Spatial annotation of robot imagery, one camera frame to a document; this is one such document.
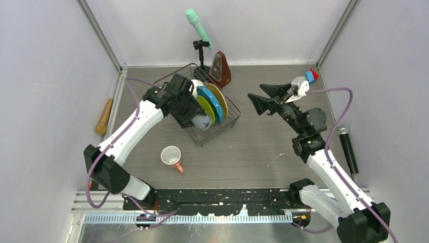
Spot brown wooden metronome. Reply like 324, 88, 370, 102
208, 51, 232, 89

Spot woven bamboo plate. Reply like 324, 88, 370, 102
206, 84, 229, 118

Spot black microphone stand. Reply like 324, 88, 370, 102
193, 40, 210, 81

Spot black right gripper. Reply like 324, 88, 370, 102
248, 83, 306, 136

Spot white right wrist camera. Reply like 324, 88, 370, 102
285, 76, 310, 103

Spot mint green microphone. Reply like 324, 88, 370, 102
185, 9, 212, 51

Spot grey ceramic mug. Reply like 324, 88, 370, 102
191, 114, 212, 131

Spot wooden rolling pin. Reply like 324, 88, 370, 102
95, 99, 114, 135

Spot lime green plate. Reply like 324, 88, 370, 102
196, 96, 216, 125

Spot black handheld microphone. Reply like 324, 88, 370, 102
337, 125, 359, 175

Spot pink floral mug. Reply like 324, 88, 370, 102
160, 146, 185, 173

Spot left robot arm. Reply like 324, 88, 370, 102
83, 74, 206, 210

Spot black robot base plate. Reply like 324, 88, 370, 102
123, 188, 311, 216

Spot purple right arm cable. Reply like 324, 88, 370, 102
291, 87, 400, 243

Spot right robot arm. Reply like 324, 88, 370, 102
248, 82, 398, 242

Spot colourful toy blocks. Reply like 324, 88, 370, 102
303, 69, 319, 85

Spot dark wire dish rack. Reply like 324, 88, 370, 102
154, 63, 241, 147

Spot blue polka dot plate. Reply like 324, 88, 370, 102
197, 86, 224, 123

